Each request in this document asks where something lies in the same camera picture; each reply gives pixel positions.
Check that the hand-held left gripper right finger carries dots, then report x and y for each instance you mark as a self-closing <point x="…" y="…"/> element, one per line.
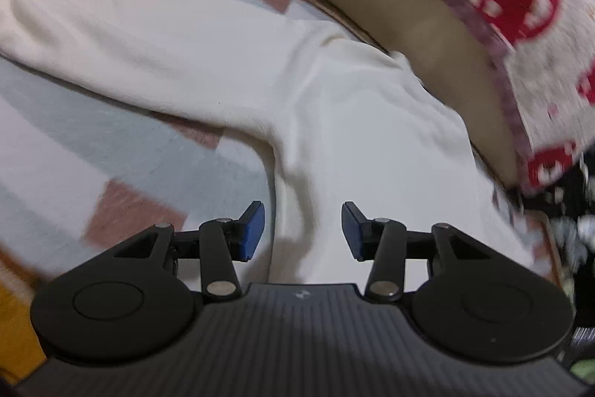
<point x="353" y="229"/>

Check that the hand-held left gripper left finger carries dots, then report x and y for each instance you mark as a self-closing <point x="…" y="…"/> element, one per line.
<point x="253" y="229"/>

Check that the white fleece garment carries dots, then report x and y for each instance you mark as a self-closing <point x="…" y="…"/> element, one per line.
<point x="325" y="122"/>

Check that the checked pink grey mat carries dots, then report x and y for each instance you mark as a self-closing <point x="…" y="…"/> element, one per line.
<point x="69" y="146"/>

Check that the beige bed base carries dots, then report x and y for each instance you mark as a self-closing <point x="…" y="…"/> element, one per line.
<point x="395" y="6"/>

